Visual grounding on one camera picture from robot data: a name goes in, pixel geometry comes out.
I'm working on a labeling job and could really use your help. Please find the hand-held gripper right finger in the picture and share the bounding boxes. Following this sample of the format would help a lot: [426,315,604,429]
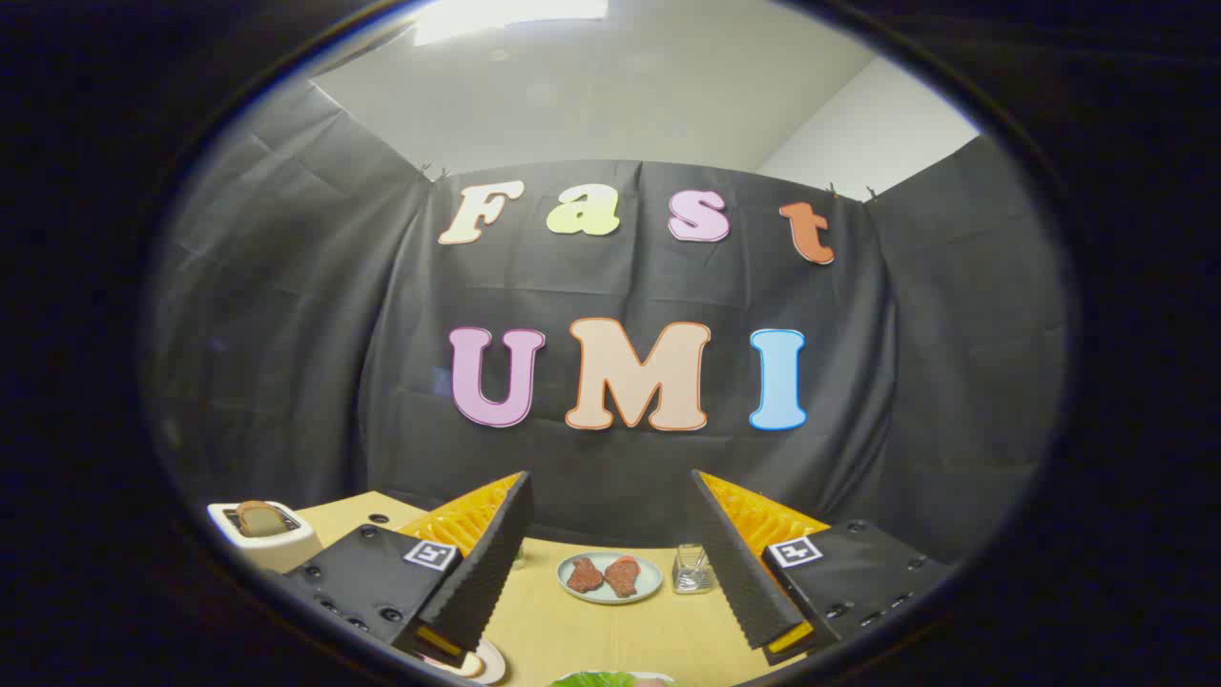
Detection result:
[689,468,957,667]

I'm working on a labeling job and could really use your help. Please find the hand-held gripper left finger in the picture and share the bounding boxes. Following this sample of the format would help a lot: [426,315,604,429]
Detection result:
[283,469,535,669]

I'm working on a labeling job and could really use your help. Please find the green lettuce leaf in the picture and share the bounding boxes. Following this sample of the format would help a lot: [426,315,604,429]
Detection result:
[548,671,669,687]

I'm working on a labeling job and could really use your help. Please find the brown-crust toast slice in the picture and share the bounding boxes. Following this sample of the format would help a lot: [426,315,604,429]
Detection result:
[236,500,287,537]

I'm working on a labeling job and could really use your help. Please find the pale blue plate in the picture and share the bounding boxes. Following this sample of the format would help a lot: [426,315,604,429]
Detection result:
[557,552,664,606]

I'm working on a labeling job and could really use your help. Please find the cream round plate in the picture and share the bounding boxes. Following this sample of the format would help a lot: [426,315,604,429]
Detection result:
[424,637,507,686]

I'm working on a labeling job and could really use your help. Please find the white toaster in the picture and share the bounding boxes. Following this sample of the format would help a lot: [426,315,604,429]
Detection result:
[207,500,323,573]

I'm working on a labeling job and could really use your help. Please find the ceiling light panel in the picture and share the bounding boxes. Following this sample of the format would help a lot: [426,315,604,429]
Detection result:
[412,0,610,46]

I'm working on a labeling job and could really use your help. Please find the metal wire utensil holder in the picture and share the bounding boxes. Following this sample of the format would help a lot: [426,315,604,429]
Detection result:
[672,544,716,595]

